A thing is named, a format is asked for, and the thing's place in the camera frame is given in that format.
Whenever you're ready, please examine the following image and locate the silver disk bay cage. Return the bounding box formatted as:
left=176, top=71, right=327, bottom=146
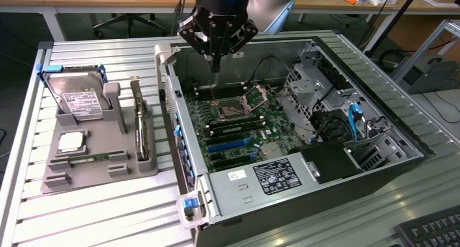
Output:
left=285, top=39, right=364, bottom=124

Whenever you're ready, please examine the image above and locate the black tripod pole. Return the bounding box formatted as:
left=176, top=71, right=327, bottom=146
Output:
left=363, top=0, right=426, bottom=59

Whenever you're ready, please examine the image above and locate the black keyboard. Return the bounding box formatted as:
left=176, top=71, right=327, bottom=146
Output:
left=394, top=203, right=460, bottom=247

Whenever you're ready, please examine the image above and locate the grey computer tower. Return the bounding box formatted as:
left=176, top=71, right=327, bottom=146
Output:
left=391, top=57, right=460, bottom=94

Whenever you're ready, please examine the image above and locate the blue flat wire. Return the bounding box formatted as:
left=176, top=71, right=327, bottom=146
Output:
left=347, top=103, right=366, bottom=143

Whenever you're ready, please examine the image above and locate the silver chipset heatsink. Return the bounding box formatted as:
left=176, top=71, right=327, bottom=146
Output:
left=261, top=143, right=289, bottom=158

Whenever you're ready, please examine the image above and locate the black office chair base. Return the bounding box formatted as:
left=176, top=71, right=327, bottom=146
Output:
left=91, top=12, right=170, bottom=38

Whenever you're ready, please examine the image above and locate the grey power supply unit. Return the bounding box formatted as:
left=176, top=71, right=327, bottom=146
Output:
left=206, top=152, right=321, bottom=218

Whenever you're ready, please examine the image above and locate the black plastic shroud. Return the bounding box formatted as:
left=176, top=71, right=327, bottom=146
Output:
left=287, top=142, right=366, bottom=185

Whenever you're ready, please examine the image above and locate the low profile graphics card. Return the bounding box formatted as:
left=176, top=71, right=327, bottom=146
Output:
left=129, top=75, right=152, bottom=161

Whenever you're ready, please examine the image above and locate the black open PC case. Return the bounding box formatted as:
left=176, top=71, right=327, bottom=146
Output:
left=154, top=36, right=436, bottom=247

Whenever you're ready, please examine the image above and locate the aluminium profile frame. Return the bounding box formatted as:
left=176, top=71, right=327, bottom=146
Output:
left=390, top=19, right=460, bottom=78

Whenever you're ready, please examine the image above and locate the green RAM stick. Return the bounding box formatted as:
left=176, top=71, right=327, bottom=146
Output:
left=50, top=153, right=111, bottom=164

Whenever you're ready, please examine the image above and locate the metal socket cover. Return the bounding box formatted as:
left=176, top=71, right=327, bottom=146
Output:
left=241, top=84, right=273, bottom=112

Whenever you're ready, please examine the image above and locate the black wire bundle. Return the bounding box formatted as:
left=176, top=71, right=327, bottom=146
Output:
left=309, top=107, right=352, bottom=145

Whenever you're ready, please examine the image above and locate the thin locking lever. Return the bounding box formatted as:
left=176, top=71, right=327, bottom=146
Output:
left=209, top=80, right=218, bottom=108

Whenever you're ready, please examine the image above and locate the black expansion slot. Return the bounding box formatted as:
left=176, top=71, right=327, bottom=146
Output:
left=214, top=154, right=259, bottom=170
left=205, top=133, right=251, bottom=148

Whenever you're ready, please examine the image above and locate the silver CPU chip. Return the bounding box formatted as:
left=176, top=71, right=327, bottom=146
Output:
left=57, top=132, right=87, bottom=153

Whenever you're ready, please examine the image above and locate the grey plastic parts rack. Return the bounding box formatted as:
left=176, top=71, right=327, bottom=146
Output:
left=41, top=82, right=160, bottom=195

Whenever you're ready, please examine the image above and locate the black RAM slot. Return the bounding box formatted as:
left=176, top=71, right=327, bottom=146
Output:
left=197, top=93, right=251, bottom=101
left=193, top=83, right=248, bottom=91
left=196, top=89, right=251, bottom=98
left=194, top=86, right=249, bottom=95

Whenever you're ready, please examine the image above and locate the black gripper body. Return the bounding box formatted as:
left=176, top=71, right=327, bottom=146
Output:
left=193, top=0, right=253, bottom=38

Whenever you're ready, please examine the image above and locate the green Dell motherboard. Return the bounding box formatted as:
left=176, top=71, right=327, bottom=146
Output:
left=184, top=82, right=307, bottom=175

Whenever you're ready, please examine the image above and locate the perforated silver metal cage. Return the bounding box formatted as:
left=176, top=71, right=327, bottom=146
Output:
left=343, top=133, right=411, bottom=172

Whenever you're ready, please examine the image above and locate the CPU socket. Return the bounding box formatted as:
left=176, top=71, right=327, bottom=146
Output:
left=212, top=97, right=249, bottom=123

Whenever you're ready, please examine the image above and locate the black looped wire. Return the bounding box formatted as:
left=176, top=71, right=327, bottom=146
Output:
left=252, top=55, right=289, bottom=82

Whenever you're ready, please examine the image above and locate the hard disk in blue caddy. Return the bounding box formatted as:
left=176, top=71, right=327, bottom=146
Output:
left=37, top=65, right=113, bottom=121

